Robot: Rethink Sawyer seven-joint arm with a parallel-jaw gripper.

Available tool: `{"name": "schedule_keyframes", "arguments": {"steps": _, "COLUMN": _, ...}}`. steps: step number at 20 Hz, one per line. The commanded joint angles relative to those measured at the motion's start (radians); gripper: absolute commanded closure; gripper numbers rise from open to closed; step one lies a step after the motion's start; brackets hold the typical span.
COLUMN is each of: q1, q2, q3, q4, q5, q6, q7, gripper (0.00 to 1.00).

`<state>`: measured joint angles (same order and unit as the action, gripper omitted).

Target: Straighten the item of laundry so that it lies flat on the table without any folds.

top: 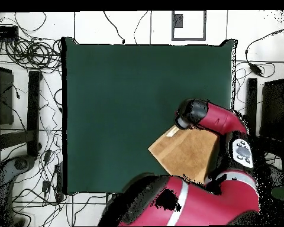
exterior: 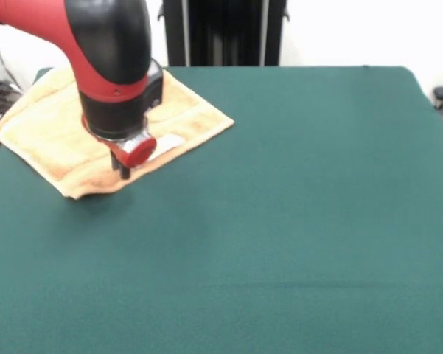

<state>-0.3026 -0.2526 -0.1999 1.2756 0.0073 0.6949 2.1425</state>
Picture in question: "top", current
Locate grey square frame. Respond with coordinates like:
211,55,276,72
171,10,207,41

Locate orange terry towel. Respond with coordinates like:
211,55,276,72
147,125,220,184

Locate black cable with plug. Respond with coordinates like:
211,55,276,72
102,10,126,46

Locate dark green tablecloth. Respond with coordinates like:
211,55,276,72
61,37,238,196

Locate black power strip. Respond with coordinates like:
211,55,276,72
54,163,64,202
0,25,19,38

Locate black box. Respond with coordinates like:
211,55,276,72
259,78,284,142
0,64,15,126

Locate black cable coil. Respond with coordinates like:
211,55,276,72
4,37,62,72

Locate black stand bar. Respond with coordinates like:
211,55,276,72
244,77,258,135
26,70,42,157

